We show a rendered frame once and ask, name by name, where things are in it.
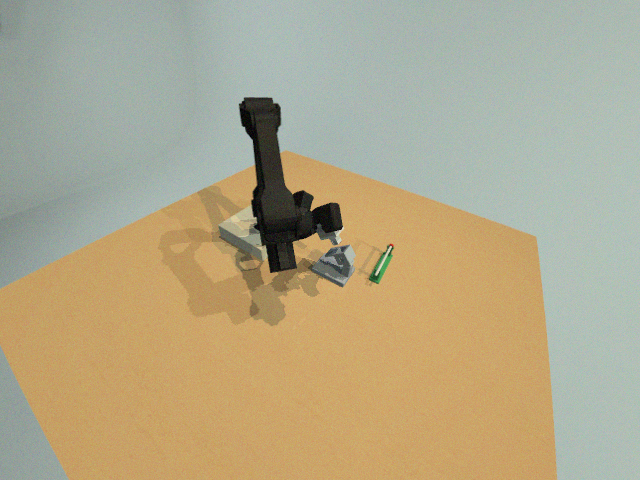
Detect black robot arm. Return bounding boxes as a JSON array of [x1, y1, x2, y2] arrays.
[[239, 97, 314, 273]]

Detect green u-shaped stand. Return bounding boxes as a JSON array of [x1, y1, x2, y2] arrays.
[[369, 244, 394, 284]]

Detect grey cylinder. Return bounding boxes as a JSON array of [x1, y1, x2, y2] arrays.
[[375, 244, 394, 276]]

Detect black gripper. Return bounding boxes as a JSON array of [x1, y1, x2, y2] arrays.
[[299, 203, 343, 240]]

